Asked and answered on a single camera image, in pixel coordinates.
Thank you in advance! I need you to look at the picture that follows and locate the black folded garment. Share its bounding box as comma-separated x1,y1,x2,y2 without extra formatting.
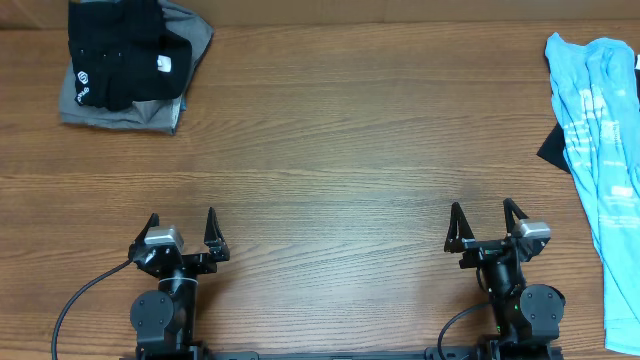
68,0,192,111

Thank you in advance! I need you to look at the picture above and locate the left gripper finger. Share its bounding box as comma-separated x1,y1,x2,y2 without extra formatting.
204,207,226,250
134,213,159,244

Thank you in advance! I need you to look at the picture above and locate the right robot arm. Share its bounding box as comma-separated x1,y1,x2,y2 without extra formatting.
444,198,566,359

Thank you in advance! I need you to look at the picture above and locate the light blue t-shirt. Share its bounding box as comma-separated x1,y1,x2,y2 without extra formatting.
545,34,639,355

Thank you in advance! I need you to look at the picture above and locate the grey folded garment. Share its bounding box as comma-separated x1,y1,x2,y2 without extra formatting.
59,0,214,134

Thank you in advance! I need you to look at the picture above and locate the black garment at right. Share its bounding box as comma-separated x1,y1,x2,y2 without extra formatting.
537,124,570,174

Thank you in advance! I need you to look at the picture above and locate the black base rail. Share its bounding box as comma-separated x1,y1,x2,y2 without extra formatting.
120,346,564,360

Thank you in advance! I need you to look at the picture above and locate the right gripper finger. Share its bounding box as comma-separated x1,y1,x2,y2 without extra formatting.
503,198,528,233
445,202,475,245

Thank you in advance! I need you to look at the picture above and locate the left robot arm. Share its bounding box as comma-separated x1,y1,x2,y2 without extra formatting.
128,209,230,359

